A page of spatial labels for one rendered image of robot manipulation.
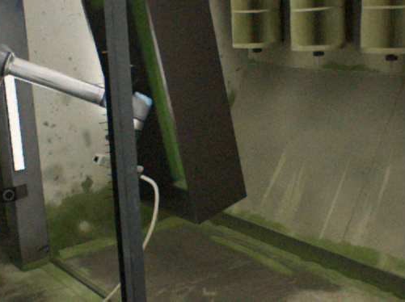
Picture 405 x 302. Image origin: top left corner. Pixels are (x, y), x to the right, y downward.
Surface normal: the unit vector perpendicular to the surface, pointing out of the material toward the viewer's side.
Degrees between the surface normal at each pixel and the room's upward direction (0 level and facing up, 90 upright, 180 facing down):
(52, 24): 90
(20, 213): 90
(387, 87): 57
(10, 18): 90
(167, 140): 90
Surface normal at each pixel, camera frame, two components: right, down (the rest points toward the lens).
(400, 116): -0.68, -0.39
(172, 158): 0.64, 0.15
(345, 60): -0.79, 0.18
